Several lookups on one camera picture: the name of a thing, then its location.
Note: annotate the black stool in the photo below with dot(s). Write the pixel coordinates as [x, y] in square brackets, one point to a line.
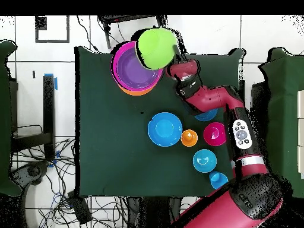
[130, 18]

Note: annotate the orange cup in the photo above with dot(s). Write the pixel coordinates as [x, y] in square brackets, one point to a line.
[189, 139]

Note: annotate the white drawer unit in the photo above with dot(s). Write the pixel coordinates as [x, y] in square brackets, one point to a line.
[301, 106]

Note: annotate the black square frame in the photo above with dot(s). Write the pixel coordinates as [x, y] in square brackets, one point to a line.
[52, 41]

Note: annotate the blue cup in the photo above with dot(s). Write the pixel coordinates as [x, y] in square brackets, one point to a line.
[217, 180]

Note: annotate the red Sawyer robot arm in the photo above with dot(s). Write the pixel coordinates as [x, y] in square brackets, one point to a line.
[237, 201]

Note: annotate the blue tape strip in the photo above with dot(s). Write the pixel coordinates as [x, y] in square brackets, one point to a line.
[56, 83]

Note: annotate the small ribbed cyan bowl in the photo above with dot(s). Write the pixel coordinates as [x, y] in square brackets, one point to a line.
[204, 161]

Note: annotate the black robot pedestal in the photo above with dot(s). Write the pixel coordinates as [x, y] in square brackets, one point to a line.
[154, 213]

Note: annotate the small crimson bowl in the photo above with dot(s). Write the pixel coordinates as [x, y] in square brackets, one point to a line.
[213, 135]

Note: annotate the black floor box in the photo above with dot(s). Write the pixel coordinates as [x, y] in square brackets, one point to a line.
[79, 209]

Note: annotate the green bowl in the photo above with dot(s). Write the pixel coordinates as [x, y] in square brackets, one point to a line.
[156, 47]

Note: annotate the translucent blue bowl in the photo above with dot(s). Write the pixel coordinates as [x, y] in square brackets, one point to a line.
[206, 116]

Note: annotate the dark green tablecloth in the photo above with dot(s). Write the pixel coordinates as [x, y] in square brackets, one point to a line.
[106, 154]

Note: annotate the large pink bowl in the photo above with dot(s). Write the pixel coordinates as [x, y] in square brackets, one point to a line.
[115, 71]

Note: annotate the black bench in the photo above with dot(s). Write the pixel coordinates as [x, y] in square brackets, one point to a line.
[260, 99]
[48, 106]

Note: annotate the green clothed side table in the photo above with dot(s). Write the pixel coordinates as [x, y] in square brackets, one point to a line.
[285, 95]
[4, 118]

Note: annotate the large orange bowl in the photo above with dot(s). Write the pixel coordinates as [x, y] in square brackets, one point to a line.
[135, 92]

